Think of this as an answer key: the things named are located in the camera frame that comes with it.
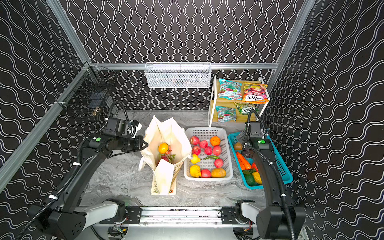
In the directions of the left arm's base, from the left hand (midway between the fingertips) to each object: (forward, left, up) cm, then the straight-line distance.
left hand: (150, 144), depth 73 cm
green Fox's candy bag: (+34, -53, -7) cm, 63 cm away
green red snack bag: (+29, -40, +11) cm, 51 cm away
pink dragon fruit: (+4, -3, -19) cm, 20 cm away
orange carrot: (+4, -50, -24) cm, 56 cm away
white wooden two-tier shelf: (+24, -43, +8) cm, 50 cm away
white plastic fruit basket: (+22, -27, -19) cm, 40 cm away
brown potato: (+14, -48, -20) cm, 54 cm away
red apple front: (-5, -28, -20) cm, 34 cm away
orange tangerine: (+16, -33, -19) cm, 42 cm away
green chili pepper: (+8, -31, -24) cm, 40 cm away
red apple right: (+10, -34, -20) cm, 41 cm away
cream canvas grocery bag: (+16, -5, -9) cm, 19 cm away
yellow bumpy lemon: (-4, -21, -19) cm, 29 cm away
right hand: (+7, -50, -5) cm, 51 cm away
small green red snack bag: (+27, -39, -5) cm, 48 cm away
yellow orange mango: (-4, -35, -20) cm, 40 cm away
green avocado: (-6, -51, -20) cm, 55 cm away
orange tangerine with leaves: (+6, -4, -13) cm, 14 cm away
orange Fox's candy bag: (+27, -53, +11) cm, 61 cm away
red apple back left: (+16, -20, -18) cm, 31 cm away
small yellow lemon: (+3, -22, -19) cm, 29 cm away
